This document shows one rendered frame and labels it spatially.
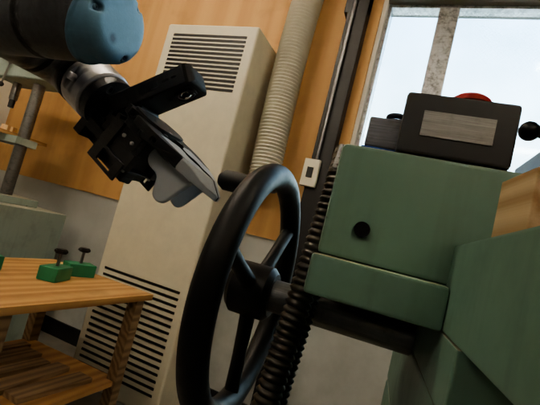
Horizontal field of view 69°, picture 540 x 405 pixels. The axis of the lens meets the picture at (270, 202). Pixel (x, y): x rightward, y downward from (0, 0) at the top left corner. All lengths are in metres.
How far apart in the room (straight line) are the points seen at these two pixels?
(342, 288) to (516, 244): 0.14
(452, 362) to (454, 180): 0.13
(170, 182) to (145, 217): 1.49
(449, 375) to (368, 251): 0.10
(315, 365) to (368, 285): 1.63
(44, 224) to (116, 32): 2.05
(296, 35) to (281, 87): 0.27
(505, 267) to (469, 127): 0.16
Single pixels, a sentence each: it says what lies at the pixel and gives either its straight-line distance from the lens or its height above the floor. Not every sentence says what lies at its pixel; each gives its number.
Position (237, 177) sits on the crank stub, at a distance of 0.44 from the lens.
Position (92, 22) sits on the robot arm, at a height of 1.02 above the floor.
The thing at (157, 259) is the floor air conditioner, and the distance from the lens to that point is 1.87.
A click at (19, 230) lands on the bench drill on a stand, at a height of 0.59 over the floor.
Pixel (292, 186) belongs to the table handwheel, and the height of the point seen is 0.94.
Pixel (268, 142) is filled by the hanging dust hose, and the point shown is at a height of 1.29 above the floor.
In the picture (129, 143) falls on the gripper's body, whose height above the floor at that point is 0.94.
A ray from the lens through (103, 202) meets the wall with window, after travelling 2.54.
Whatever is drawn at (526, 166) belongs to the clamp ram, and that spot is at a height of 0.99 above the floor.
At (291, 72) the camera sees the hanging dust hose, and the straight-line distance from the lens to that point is 1.95.
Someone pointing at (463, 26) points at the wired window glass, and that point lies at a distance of 2.22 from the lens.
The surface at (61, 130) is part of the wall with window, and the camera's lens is 2.92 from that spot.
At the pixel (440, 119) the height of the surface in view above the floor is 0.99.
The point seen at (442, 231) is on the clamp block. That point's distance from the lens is 0.31.
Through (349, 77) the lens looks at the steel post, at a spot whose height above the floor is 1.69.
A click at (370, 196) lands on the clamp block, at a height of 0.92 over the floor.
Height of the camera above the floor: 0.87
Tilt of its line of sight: 5 degrees up
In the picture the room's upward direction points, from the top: 14 degrees clockwise
